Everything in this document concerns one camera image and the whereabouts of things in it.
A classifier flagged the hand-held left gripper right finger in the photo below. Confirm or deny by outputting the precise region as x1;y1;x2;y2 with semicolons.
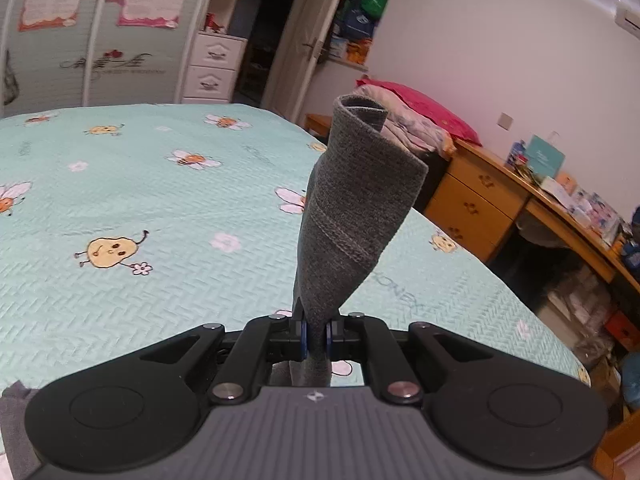
325;313;494;407

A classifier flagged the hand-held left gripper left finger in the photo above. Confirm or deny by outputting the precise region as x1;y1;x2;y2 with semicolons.
140;297;307;407

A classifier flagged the grey sweater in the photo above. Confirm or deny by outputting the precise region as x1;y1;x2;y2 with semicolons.
0;94;430;480

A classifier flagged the wooden desk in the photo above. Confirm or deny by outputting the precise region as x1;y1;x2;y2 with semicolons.
305;112;640;480

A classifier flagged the stack of storage boxes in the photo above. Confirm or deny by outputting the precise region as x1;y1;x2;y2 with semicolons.
542;265;640;361

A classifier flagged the pink pillow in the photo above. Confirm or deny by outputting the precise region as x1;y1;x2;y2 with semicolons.
356;75;483;147

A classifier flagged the white drawer cabinet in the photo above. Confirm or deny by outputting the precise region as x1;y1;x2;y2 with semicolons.
182;30;248;106

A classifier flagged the pile of small boxes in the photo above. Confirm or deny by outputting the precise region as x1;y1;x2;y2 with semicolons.
505;140;640;271

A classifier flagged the white door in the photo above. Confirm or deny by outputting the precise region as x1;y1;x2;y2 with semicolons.
262;0;356;123

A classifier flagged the pile of shopping bags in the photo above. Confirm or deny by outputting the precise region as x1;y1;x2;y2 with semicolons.
327;0;403;68

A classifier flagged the grey sliding door wardrobe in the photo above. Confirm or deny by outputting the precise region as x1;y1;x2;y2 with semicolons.
0;0;221;118

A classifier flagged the white air conditioner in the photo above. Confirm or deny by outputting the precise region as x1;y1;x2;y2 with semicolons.
614;0;640;41

